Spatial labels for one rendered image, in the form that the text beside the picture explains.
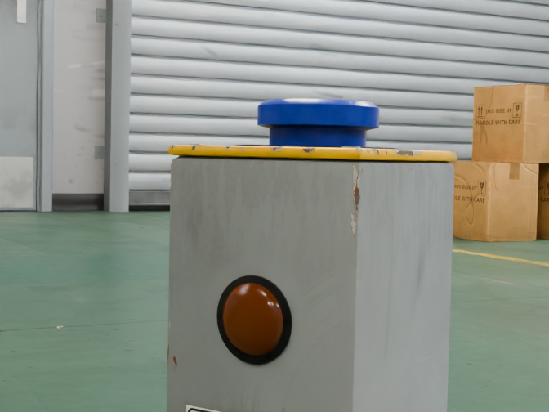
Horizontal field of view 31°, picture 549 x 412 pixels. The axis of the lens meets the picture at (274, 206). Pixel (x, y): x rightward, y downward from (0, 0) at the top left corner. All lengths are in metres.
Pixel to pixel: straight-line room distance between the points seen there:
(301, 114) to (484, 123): 3.76
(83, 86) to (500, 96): 2.20
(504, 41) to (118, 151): 2.64
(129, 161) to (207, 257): 4.87
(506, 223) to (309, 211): 3.57
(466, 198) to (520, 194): 0.21
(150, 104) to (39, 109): 0.57
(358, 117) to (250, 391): 0.09
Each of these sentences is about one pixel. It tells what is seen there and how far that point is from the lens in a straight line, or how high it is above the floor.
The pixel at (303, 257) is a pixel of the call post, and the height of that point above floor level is 0.28.
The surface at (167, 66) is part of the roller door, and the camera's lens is 5.27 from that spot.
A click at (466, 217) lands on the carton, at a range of 3.90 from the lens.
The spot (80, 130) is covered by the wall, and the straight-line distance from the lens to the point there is 5.17.
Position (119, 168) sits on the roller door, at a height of 0.22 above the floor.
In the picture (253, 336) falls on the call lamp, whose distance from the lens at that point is 0.30.
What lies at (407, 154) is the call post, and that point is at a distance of 0.31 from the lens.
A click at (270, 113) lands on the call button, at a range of 0.31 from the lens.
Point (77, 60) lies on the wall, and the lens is 5.18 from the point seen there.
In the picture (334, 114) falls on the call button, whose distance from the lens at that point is 0.31.
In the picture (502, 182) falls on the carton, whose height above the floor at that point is 0.22.
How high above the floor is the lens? 0.31
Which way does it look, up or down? 3 degrees down
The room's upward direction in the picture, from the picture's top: 1 degrees clockwise
